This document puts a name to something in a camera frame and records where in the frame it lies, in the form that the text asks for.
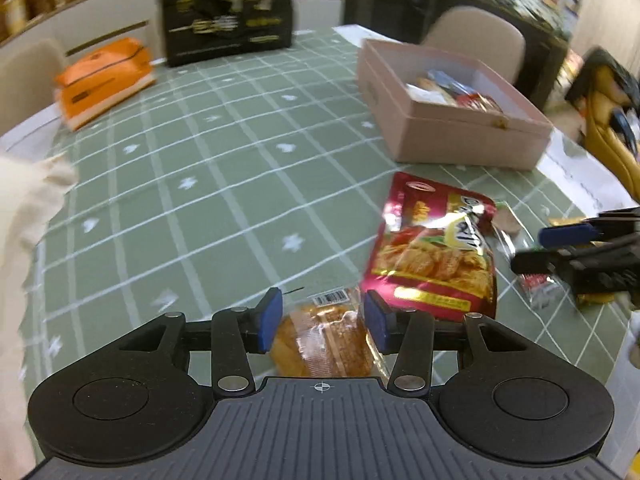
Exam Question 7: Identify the white cloth bag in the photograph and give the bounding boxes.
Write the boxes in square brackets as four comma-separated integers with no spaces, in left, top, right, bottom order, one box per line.
[0,154,78,479]

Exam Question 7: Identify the green grid tablecloth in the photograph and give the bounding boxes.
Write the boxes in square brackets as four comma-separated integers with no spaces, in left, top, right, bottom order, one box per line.
[19,27,640,480]

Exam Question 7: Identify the beige chair right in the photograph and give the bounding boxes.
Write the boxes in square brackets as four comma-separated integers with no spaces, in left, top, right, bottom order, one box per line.
[421,6,526,82]

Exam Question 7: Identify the magenta fried chicken snack bag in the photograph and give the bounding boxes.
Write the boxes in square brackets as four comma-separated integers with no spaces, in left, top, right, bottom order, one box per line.
[360,171,497,322]

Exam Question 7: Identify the pink storage box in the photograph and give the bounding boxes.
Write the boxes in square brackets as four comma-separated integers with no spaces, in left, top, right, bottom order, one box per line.
[357,39,553,170]

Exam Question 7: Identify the beige chair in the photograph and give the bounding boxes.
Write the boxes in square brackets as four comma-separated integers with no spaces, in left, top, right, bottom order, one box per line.
[421,6,526,82]
[1,39,67,134]

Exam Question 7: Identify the clear wrapped biscuit packet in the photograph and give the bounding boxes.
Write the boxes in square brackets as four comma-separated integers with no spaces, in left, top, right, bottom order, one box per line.
[491,202,564,310]

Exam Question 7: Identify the black gift box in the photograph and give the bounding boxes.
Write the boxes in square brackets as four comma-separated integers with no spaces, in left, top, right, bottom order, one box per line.
[160,0,294,67]

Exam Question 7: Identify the orange snack package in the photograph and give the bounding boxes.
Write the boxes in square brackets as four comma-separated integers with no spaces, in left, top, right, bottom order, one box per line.
[54,37,156,131]

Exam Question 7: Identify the bread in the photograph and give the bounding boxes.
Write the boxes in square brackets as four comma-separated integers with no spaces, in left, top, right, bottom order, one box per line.
[270,287,388,382]

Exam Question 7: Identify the snacks inside pink box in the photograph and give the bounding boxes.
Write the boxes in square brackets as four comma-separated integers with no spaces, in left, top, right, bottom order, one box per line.
[406,70,502,114]

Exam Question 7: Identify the beige chair left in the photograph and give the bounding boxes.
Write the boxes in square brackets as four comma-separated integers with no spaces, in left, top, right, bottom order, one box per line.
[1,39,67,134]

